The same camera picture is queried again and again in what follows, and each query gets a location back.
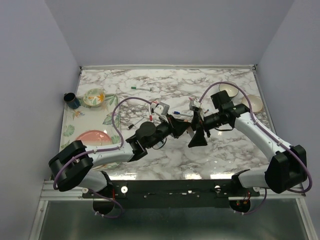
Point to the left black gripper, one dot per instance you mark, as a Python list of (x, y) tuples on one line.
[(177, 127)]

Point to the white ceramic bowl blue rim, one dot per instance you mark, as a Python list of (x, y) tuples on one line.
[(231, 90)]

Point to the black tipped marker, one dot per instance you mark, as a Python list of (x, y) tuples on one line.
[(134, 124)]

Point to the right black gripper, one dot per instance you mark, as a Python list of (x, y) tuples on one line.
[(199, 122)]

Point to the floral plastic tray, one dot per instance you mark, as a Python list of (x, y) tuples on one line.
[(86, 118)]

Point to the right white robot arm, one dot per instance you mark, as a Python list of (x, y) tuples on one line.
[(287, 163)]

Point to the orange capped highlighter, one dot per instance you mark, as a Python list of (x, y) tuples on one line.
[(189, 129)]

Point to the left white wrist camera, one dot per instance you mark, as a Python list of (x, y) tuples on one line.
[(160, 109)]

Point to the floral ceramic bowl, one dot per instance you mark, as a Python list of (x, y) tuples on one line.
[(94, 97)]

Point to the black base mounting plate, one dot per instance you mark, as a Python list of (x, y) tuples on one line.
[(189, 193)]

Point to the pink ceramic plate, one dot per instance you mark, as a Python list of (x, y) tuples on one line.
[(95, 138)]

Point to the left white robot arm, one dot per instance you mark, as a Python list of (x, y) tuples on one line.
[(72, 166)]

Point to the dark blue metal cup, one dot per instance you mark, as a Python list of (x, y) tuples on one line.
[(71, 100)]

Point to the green capped marker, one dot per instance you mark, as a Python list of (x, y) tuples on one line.
[(141, 88)]

